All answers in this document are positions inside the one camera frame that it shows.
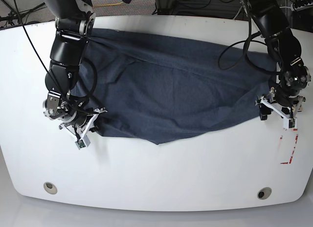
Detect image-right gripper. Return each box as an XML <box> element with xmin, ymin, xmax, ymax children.
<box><xmin>258</xmin><ymin>87</ymin><xmax>301</xmax><ymax>120</ymax></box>

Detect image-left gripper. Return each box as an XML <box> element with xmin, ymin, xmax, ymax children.
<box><xmin>63</xmin><ymin>113</ymin><xmax>98</xmax><ymax>134</ymax></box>

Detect dark blue T-shirt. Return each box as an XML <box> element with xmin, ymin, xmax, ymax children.
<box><xmin>72</xmin><ymin>29</ymin><xmax>269</xmax><ymax>144</ymax></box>

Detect black robot arm image-left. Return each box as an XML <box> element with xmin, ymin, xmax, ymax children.
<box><xmin>43</xmin><ymin>0</ymin><xmax>95</xmax><ymax>130</ymax></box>

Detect red tape rectangle marking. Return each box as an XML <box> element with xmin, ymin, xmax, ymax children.
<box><xmin>278</xmin><ymin>130</ymin><xmax>298</xmax><ymax>164</ymax></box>

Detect white power strip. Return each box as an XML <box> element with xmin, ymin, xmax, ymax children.
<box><xmin>291</xmin><ymin>0</ymin><xmax>313</xmax><ymax>11</ymax></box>

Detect black tripod legs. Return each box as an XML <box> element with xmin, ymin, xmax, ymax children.
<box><xmin>0</xmin><ymin>0</ymin><xmax>49</xmax><ymax>28</ymax></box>

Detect left table cable grommet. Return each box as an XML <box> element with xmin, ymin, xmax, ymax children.
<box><xmin>44</xmin><ymin>182</ymin><xmax>58</xmax><ymax>195</ymax></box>

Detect table cable grommet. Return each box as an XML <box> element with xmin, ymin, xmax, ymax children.
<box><xmin>44</xmin><ymin>182</ymin><xmax>58</xmax><ymax>195</ymax></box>
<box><xmin>257</xmin><ymin>187</ymin><xmax>272</xmax><ymax>200</ymax></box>

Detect right table cable grommet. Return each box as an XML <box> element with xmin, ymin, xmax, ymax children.
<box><xmin>257</xmin><ymin>187</ymin><xmax>272</xmax><ymax>200</ymax></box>

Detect white cable on floor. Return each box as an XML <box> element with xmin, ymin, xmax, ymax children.
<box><xmin>232</xmin><ymin>3</ymin><xmax>245</xmax><ymax>20</ymax></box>

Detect yellow cable on floor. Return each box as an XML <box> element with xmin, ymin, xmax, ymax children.
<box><xmin>92</xmin><ymin>0</ymin><xmax>125</xmax><ymax>9</ymax></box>

